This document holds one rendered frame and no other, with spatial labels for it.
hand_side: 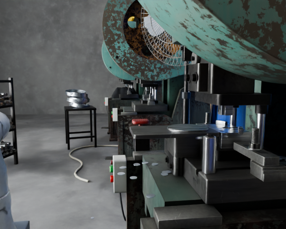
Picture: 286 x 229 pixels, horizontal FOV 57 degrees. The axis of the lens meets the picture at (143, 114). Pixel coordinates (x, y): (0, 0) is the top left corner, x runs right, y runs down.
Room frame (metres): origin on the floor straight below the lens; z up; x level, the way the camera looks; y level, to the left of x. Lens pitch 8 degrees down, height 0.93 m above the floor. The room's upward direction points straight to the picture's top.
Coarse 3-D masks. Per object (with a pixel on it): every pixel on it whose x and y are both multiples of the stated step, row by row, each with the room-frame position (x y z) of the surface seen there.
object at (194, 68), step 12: (192, 60) 0.84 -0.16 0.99; (204, 60) 0.79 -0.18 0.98; (192, 72) 0.80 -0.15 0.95; (204, 72) 0.75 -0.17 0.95; (216, 72) 0.73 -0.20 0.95; (228, 72) 0.74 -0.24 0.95; (192, 84) 0.80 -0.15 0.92; (204, 84) 0.75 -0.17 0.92; (216, 84) 0.73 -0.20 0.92; (228, 84) 0.74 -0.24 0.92; (240, 84) 0.74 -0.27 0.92; (252, 84) 0.75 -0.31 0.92
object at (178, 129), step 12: (132, 132) 0.74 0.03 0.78; (144, 132) 0.74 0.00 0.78; (156, 132) 0.74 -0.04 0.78; (168, 132) 0.74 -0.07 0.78; (180, 132) 0.74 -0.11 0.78; (192, 132) 0.74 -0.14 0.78; (204, 132) 0.74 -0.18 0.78; (216, 132) 0.74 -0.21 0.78; (168, 144) 0.81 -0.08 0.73; (180, 144) 0.74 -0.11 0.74; (192, 144) 0.75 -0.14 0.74; (168, 156) 0.81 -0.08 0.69; (180, 156) 0.74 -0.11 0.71; (192, 156) 0.75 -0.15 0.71; (180, 168) 0.74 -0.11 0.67
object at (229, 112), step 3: (219, 105) 0.81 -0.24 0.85; (222, 105) 0.80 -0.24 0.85; (225, 105) 0.79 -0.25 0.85; (228, 105) 0.79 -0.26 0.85; (231, 105) 0.79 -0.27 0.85; (219, 108) 0.81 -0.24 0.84; (222, 108) 0.80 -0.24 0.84; (225, 108) 0.79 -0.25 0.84; (228, 108) 0.79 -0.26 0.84; (231, 108) 0.79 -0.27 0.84; (219, 111) 0.81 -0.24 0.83; (222, 111) 0.80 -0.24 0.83; (225, 111) 0.79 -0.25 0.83; (228, 111) 0.79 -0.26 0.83; (231, 111) 0.79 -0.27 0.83; (222, 114) 0.80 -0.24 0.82; (225, 114) 0.79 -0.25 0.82; (228, 114) 0.79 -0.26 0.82; (231, 114) 0.79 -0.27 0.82
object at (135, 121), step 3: (132, 120) 1.11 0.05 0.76; (135, 120) 1.09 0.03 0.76; (138, 120) 1.09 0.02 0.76; (141, 120) 1.09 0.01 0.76; (144, 120) 1.09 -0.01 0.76; (147, 120) 1.09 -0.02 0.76; (135, 123) 1.08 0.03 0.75; (138, 123) 1.08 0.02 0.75; (141, 123) 1.08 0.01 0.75; (144, 123) 1.08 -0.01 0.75; (147, 123) 1.09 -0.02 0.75
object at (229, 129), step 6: (210, 126) 0.84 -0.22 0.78; (216, 126) 0.84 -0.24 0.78; (222, 126) 0.84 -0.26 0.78; (228, 126) 0.84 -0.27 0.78; (234, 126) 0.84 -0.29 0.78; (222, 132) 0.74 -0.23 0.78; (228, 132) 0.74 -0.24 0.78; (234, 132) 0.74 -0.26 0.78; (246, 132) 0.74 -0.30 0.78; (222, 138) 0.73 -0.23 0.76; (228, 138) 0.74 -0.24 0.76; (234, 138) 0.74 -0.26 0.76; (240, 138) 0.74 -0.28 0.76; (246, 138) 0.74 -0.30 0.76; (222, 144) 0.73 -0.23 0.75; (228, 144) 0.74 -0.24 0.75
